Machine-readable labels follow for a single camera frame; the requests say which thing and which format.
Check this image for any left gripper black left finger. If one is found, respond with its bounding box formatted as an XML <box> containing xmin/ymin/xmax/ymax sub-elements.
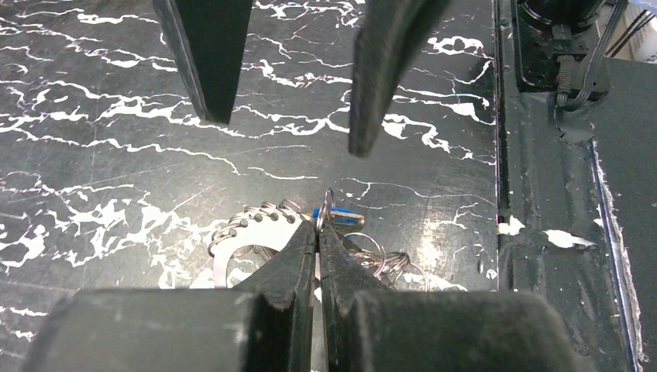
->
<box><xmin>22</xmin><ymin>222</ymin><xmax>316</xmax><ymax>371</ymax></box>

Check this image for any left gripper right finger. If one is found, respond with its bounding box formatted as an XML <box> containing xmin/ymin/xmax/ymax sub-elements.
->
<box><xmin>318</xmin><ymin>226</ymin><xmax>580</xmax><ymax>371</ymax></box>

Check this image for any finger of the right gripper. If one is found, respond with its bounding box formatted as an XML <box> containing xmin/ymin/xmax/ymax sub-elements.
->
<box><xmin>152</xmin><ymin>0</ymin><xmax>253</xmax><ymax>124</ymax></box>
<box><xmin>348</xmin><ymin>0</ymin><xmax>450</xmax><ymax>158</ymax></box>

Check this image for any metal keyring with red handle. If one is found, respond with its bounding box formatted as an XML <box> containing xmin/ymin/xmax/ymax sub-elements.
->
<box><xmin>208</xmin><ymin>188</ymin><xmax>431</xmax><ymax>291</ymax></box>

